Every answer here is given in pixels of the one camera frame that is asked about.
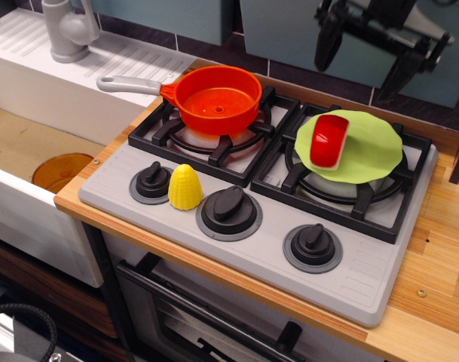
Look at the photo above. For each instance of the grey toy stove top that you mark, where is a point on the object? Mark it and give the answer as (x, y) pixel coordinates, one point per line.
(358, 288)

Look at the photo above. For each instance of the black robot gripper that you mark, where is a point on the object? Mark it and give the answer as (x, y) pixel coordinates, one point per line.
(397, 27)

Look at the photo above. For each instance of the white toy sink unit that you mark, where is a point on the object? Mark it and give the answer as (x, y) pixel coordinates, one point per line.
(48, 109)

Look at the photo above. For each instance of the black middle stove knob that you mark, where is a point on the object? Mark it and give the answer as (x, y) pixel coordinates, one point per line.
(229, 215)

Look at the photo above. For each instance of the black stove knob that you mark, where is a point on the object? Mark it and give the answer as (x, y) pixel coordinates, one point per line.
(150, 186)
(229, 215)
(313, 249)

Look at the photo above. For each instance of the teal cabinet box left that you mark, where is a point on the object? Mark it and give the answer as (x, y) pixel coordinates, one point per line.
(208, 21)

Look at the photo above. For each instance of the orange sink drain plug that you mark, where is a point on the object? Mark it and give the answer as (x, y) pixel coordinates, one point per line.
(58, 171)

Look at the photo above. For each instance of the black right stove knob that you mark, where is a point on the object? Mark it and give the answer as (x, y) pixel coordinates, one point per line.
(313, 249)

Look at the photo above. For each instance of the light green plastic plate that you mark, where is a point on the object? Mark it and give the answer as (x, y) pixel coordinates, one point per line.
(372, 148)

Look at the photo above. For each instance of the black burner grate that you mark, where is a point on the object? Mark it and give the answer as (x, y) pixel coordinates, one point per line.
(232, 158)
(377, 209)

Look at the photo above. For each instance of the black left stove knob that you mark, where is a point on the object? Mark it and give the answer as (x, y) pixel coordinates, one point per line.
(150, 186)

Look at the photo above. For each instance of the orange toy pot grey handle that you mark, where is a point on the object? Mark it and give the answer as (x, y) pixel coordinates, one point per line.
(212, 100)

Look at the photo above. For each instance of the grey toy faucet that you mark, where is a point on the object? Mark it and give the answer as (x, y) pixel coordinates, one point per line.
(69, 33)

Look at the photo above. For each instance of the yellow toy corn cob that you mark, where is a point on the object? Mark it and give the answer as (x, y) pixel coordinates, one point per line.
(185, 191)

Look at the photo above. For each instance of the toy oven door black handle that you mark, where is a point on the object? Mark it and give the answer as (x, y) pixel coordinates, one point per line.
(200, 329)

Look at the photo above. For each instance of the black left burner grate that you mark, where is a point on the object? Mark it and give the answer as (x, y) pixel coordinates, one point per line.
(232, 158)

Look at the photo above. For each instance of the black right burner grate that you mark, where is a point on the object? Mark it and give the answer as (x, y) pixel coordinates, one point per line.
(377, 209)

